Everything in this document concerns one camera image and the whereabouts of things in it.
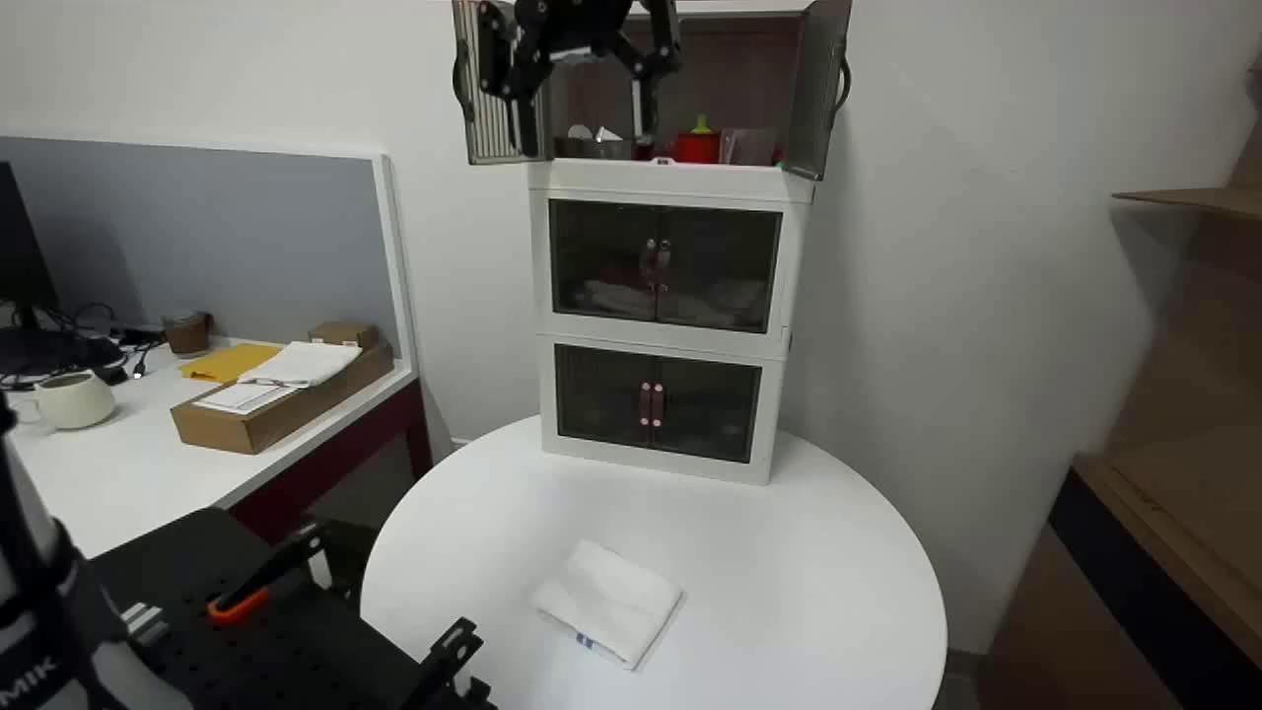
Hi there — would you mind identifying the orange handled clamp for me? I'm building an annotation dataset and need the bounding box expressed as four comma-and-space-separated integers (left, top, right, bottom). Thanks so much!
207, 519, 330, 631

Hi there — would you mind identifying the black clamp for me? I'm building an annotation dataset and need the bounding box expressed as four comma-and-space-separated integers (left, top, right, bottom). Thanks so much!
395, 615, 503, 710

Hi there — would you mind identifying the wooden shelving unit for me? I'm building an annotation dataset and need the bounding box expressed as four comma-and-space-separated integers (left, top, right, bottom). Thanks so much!
978, 50, 1262, 710

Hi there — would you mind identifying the clear plastic measuring cup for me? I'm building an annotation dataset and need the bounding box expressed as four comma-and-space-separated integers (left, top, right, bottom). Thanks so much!
723, 125, 780, 164

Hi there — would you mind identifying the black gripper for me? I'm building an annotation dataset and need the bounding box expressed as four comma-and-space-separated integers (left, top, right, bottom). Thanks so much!
475, 0, 687, 112

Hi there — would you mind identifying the yellow envelope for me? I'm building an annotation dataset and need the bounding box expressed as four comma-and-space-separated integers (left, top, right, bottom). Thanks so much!
179, 338, 283, 388

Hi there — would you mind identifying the white folded cloth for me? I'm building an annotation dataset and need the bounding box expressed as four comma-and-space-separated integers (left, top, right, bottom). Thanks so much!
529, 536, 687, 669

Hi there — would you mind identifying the shallow cardboard box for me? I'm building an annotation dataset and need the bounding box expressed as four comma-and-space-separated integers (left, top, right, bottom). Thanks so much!
171, 330, 399, 458

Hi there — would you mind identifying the small brown box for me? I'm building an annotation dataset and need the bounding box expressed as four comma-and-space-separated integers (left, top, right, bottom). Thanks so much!
163, 306, 217, 356

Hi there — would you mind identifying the black desk cable bundle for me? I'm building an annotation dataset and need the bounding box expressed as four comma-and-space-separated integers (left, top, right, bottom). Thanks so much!
77, 305, 175, 388

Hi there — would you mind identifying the red enamel mug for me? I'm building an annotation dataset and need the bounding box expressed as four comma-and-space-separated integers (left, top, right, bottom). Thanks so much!
671, 125, 727, 164

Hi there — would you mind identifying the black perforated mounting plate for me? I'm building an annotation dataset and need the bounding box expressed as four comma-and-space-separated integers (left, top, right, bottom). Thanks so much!
85, 509, 446, 710

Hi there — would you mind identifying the white paper sheet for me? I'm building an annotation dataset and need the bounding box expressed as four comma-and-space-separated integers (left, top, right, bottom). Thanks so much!
194, 335, 369, 415

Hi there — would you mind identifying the white stacked cabinet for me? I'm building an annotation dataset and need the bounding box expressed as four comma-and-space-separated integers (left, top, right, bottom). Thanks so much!
524, 0, 822, 490

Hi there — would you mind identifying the metal bowl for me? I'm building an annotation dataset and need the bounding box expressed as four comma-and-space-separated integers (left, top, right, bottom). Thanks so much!
560, 121, 630, 159

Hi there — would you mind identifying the white ceramic mug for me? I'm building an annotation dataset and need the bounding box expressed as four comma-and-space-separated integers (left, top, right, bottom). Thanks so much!
3, 365, 124, 434

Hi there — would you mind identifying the grey desk partition panel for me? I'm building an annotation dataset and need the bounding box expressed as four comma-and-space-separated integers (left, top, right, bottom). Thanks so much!
0, 134, 421, 388

